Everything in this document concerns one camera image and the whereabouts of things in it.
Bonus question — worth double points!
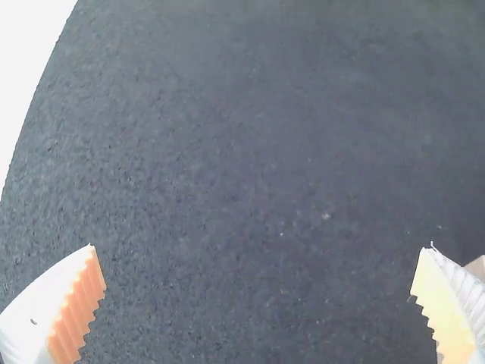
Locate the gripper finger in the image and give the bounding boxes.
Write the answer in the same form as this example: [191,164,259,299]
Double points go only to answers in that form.
[0,243,106,364]
[408,240,485,364]

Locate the black mat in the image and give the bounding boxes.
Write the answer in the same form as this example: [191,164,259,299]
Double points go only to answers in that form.
[0,0,485,364]

